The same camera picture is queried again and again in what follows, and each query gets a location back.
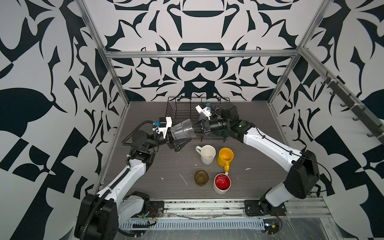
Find clear glass cup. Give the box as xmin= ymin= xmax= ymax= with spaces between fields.
xmin=171 ymin=119 xmax=196 ymax=140

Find cream white cup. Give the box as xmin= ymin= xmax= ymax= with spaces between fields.
xmin=195 ymin=145 xmax=216 ymax=165

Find yellow mug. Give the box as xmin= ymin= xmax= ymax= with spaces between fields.
xmin=217 ymin=148 xmax=234 ymax=172

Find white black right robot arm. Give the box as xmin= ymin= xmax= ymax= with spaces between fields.
xmin=194 ymin=103 xmax=322 ymax=217

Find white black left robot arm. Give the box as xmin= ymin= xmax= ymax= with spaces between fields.
xmin=74 ymin=117 xmax=196 ymax=240

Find olive glass cup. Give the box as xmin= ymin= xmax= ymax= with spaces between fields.
xmin=194 ymin=170 xmax=209 ymax=187

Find white mug red inside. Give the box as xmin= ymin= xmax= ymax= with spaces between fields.
xmin=213 ymin=172 xmax=232 ymax=195

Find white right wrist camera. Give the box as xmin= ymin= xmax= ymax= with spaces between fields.
xmin=196 ymin=103 xmax=212 ymax=120

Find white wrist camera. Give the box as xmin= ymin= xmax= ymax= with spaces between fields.
xmin=196 ymin=103 xmax=212 ymax=120
xmin=153 ymin=117 xmax=173 ymax=139

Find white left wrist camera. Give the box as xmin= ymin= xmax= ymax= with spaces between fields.
xmin=153 ymin=117 xmax=173 ymax=139

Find black wire dish rack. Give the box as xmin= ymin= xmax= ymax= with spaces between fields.
xmin=165 ymin=96 xmax=239 ymax=124

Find white slotted cable duct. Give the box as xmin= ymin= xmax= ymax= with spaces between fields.
xmin=120 ymin=219 xmax=265 ymax=231

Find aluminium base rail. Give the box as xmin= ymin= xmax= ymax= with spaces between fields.
xmin=149 ymin=198 xmax=331 ymax=219

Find grey wall hook rail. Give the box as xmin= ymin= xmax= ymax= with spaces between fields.
xmin=322 ymin=71 xmax=384 ymax=145

